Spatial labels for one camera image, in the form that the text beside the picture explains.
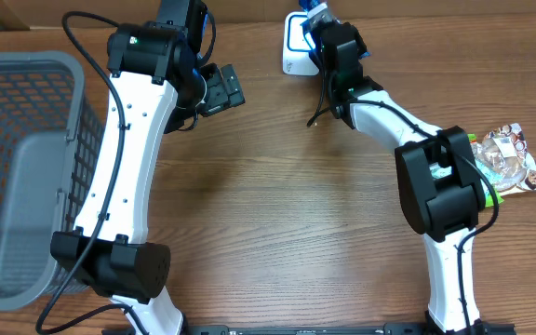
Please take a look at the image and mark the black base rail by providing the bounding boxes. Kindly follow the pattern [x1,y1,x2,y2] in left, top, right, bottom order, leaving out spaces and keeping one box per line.
[98,322,516,335]

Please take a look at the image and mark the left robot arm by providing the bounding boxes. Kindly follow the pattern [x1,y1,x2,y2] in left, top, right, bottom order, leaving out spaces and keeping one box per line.
[50,0,245,335]

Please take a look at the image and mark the green gummy candy bag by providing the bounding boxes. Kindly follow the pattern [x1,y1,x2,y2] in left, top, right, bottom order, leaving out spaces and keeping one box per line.
[466,133,505,205]

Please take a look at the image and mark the blue cookie packet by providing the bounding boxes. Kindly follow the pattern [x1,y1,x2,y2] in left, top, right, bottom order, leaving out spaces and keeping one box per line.
[299,0,370,59]

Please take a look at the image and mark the grey plastic laundry basket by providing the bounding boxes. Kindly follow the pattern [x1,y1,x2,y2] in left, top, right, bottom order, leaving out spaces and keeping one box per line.
[0,51,104,311]

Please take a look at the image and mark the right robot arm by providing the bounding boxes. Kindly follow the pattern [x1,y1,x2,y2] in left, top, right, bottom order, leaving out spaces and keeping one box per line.
[302,19,495,334]

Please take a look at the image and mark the beige snack bag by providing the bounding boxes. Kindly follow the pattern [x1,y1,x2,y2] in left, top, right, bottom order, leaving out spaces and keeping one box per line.
[469,123,536,196]

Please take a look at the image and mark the light teal snack packet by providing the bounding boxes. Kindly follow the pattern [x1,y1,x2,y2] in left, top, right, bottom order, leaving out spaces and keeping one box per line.
[429,158,500,192]

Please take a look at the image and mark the white barcode scanner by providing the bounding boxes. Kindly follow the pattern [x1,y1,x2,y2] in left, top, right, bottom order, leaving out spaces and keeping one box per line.
[282,11,319,76]

